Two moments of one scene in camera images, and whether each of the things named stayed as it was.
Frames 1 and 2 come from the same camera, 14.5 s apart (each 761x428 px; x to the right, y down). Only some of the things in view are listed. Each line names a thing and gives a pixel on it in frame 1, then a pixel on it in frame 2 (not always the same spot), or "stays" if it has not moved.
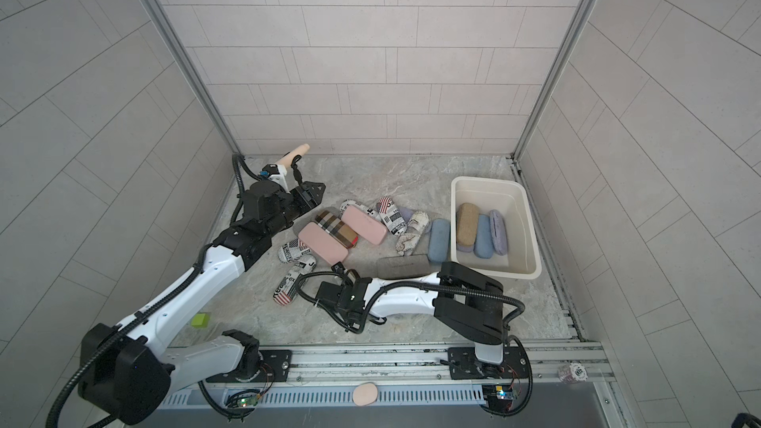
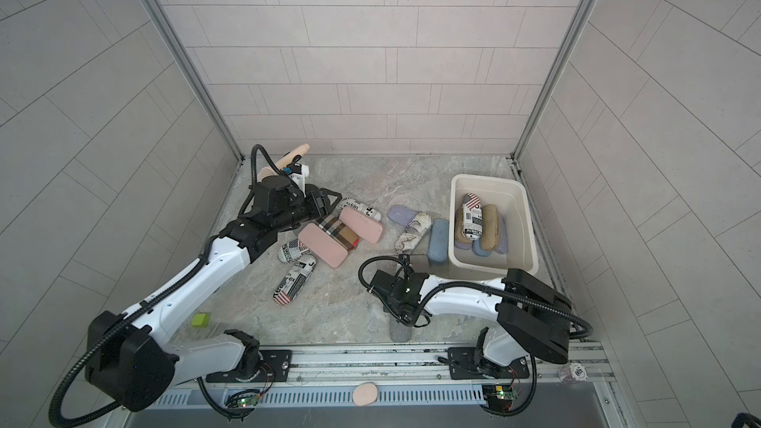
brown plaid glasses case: x=336 y=227 stays
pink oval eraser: x=365 y=393 stays
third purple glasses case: x=406 y=213 stays
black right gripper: x=343 y=315 -> x=389 y=307
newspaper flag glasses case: x=391 y=216 -> x=472 y=216
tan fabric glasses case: x=468 y=218 stays
